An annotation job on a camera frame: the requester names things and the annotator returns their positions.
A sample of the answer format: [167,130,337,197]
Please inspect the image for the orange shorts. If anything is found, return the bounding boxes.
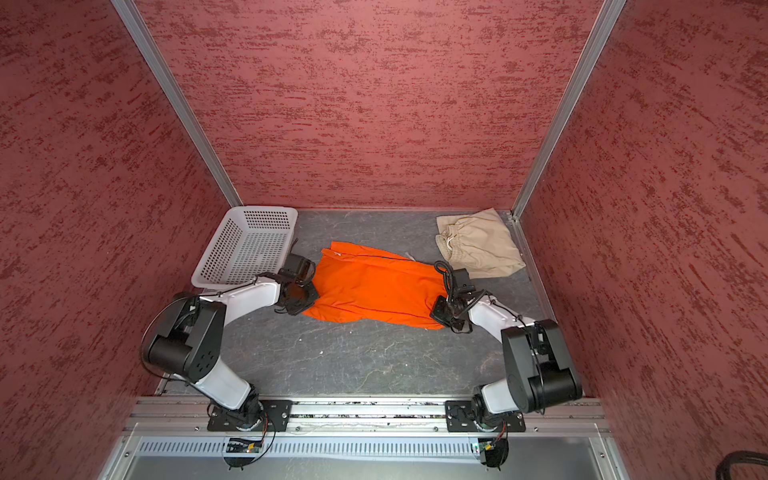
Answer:
[303,241,446,330]

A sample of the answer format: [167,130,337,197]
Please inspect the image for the black cable bottom right corner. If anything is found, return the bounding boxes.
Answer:
[715,450,768,480]

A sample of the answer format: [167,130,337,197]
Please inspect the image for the beige drawstring shorts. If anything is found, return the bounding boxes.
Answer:
[435,208,526,279]

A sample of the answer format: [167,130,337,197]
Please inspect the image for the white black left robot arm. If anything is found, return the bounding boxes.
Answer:
[140,275,319,431]

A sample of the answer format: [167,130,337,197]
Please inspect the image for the aluminium corner post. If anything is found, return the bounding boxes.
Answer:
[511,0,626,222]
[111,0,243,207]

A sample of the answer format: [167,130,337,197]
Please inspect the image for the left small circuit board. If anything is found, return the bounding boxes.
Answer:
[225,438,264,455]

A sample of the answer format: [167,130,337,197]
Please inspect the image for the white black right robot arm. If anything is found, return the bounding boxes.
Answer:
[431,294,583,433]

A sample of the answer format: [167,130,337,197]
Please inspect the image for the aluminium right corner post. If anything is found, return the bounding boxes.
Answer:
[511,0,626,222]

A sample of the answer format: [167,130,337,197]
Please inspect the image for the aluminium front rail frame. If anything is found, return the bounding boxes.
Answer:
[122,395,612,438]

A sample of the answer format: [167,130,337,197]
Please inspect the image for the white slotted cable duct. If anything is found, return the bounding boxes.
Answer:
[135,437,479,462]

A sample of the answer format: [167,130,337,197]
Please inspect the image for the white plastic laundry basket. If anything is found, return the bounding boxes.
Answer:
[191,206,298,291]

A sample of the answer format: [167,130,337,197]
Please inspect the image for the aluminium left corner post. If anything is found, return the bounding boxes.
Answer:
[111,0,243,207]

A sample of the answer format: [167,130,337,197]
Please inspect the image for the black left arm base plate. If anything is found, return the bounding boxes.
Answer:
[207,400,294,434]

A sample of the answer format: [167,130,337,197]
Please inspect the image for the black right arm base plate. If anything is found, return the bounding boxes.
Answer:
[444,398,526,434]

